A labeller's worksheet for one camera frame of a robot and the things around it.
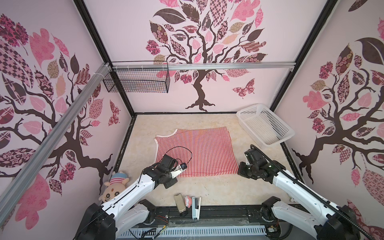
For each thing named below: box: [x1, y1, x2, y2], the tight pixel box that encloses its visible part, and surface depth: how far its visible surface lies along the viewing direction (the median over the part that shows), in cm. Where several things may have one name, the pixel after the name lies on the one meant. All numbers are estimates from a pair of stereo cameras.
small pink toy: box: [184, 195, 192, 208], surface depth 76 cm
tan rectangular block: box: [173, 193, 187, 214], surface depth 76 cm
